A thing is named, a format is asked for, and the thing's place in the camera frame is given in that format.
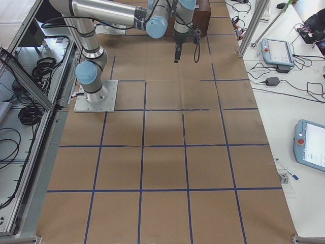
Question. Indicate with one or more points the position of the aluminium frame post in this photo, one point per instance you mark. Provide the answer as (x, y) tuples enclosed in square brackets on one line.
[(261, 6)]

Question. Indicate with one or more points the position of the blue white pen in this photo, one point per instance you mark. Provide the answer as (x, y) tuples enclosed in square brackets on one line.
[(287, 170)]

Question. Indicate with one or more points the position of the dark wooden drawer cabinet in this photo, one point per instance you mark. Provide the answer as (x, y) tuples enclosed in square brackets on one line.
[(201, 18)]

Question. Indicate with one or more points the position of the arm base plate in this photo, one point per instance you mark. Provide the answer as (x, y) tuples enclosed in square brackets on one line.
[(102, 101)]

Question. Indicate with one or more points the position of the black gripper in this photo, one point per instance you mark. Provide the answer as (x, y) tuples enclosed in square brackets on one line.
[(180, 38)]

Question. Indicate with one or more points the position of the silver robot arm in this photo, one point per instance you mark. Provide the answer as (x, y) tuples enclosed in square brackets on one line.
[(153, 20)]

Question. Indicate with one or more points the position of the blue teach pendant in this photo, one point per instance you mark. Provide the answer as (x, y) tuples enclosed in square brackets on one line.
[(309, 144), (277, 52)]

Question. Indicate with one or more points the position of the black power adapter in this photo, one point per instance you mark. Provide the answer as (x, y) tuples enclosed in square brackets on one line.
[(272, 81)]

